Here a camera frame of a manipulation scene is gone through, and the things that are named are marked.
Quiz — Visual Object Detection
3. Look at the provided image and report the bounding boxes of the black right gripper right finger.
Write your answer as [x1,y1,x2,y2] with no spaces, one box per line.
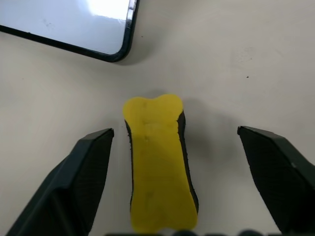
[237,125,315,235]

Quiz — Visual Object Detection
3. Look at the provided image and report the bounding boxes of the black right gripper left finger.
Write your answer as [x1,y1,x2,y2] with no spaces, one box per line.
[4,127,115,236]

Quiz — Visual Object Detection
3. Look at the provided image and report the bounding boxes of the yellow bone-shaped whiteboard eraser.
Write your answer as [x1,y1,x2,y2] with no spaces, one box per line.
[122,93,200,233]

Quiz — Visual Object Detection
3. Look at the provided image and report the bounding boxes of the black-framed whiteboard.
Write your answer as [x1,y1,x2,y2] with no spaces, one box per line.
[0,0,141,63]

